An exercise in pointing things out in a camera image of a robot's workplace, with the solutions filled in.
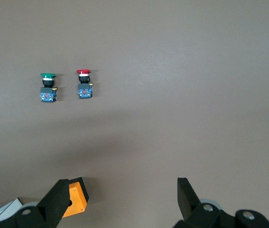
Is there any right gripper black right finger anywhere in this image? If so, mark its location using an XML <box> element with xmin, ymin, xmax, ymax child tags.
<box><xmin>172</xmin><ymin>177</ymin><xmax>269</xmax><ymax>228</ymax></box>

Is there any white three-drawer cabinet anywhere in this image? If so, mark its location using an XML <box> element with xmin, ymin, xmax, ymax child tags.
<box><xmin>0</xmin><ymin>198</ymin><xmax>23</xmax><ymax>223</ymax></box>

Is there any green mushroom push button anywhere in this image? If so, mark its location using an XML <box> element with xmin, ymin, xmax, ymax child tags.
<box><xmin>39</xmin><ymin>73</ymin><xmax>58</xmax><ymax>103</ymax></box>

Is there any orange button enclosure box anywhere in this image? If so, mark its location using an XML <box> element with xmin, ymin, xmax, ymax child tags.
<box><xmin>62</xmin><ymin>177</ymin><xmax>90</xmax><ymax>219</ymax></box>

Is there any red mushroom push button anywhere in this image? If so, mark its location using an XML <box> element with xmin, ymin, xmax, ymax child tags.
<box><xmin>76</xmin><ymin>69</ymin><xmax>94</xmax><ymax>99</ymax></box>

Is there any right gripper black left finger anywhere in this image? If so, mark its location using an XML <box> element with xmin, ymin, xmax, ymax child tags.
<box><xmin>0</xmin><ymin>178</ymin><xmax>70</xmax><ymax>228</ymax></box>

